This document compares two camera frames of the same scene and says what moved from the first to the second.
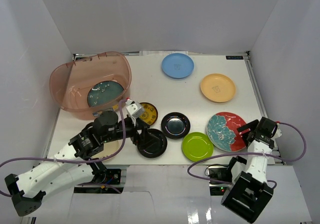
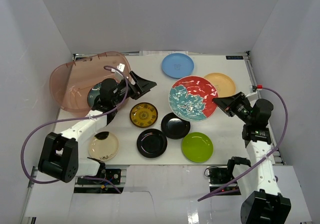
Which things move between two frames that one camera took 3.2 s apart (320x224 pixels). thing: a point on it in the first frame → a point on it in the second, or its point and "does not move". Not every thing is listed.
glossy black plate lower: x=156 y=149 does not move
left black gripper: x=136 y=132 → x=135 y=85
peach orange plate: x=218 y=87 does not move
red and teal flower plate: x=222 y=133 → x=191 y=98
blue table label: x=234 y=57 does not move
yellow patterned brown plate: x=150 y=115 does not move
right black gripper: x=251 y=126 → x=228 y=104
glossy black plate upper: x=175 y=125 does not move
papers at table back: x=161 y=53 does not move
